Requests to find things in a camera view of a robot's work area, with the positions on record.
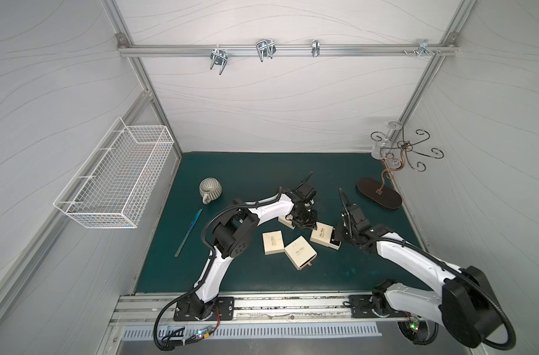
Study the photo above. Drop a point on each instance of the metal clamp bracket left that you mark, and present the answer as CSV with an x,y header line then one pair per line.
x,y
219,58

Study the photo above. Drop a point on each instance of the cream jewelry box front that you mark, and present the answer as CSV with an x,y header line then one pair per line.
x,y
300,253

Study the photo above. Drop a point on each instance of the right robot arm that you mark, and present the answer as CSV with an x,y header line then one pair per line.
x,y
459,299

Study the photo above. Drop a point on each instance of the metal jewelry tree stand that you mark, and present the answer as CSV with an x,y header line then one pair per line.
x,y
391,149

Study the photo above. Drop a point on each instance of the white wire basket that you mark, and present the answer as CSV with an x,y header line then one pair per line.
x,y
113,186

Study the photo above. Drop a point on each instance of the aluminium crossbar rail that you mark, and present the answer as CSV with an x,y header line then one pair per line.
x,y
282,50

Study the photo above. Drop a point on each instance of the metal clamp bracket middle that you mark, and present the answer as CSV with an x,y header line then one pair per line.
x,y
265,49

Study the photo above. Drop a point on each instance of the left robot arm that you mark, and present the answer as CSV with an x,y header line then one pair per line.
x,y
229,233

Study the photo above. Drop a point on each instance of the metal clamp bracket small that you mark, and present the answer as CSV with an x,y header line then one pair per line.
x,y
316,48

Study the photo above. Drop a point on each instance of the grey ribbed ceramic mug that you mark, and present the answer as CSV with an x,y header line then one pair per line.
x,y
210,190

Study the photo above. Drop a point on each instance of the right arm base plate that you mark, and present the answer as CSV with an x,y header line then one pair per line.
x,y
367,306

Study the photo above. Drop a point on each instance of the cream jewelry box top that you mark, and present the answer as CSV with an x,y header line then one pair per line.
x,y
288,223

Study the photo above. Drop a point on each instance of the metal clamp bracket right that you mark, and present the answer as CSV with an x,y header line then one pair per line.
x,y
423,49

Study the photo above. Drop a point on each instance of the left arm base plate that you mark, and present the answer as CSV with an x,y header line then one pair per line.
x,y
193,309

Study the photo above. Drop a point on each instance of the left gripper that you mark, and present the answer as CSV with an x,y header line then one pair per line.
x,y
305,217

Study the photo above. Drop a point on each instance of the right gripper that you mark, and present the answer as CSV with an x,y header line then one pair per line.
x,y
353,217

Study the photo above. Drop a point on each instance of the cream jewelry box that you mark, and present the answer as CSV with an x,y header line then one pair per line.
x,y
323,235
273,243
300,253
288,223

